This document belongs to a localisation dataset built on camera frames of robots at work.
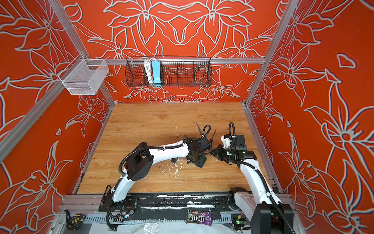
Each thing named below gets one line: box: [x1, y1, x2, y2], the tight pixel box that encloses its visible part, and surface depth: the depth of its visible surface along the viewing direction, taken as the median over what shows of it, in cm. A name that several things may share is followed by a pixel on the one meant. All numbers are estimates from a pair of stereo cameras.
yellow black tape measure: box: [63, 209, 87, 231], surface depth 68 cm
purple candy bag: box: [185, 209, 212, 227], surface depth 70 cm
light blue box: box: [151, 60, 162, 87], surface depth 92 cm
